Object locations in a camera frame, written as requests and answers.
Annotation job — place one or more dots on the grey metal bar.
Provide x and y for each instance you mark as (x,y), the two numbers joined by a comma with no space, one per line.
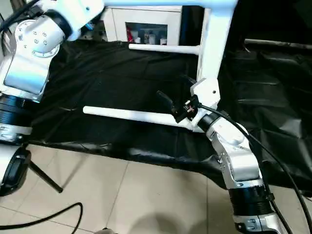
(280,44)

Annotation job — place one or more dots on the white plastic table leg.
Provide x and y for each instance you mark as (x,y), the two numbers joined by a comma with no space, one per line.
(165,48)
(158,2)
(136,114)

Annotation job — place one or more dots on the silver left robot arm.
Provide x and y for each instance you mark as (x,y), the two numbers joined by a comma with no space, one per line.
(29,61)

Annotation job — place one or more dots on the black table mat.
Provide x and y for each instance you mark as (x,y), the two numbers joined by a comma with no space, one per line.
(122,80)

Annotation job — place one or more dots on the white plastic table top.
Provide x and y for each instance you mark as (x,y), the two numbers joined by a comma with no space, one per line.
(219,36)

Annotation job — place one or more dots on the white sideboard cabinet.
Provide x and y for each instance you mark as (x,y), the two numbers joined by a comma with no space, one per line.
(151,15)

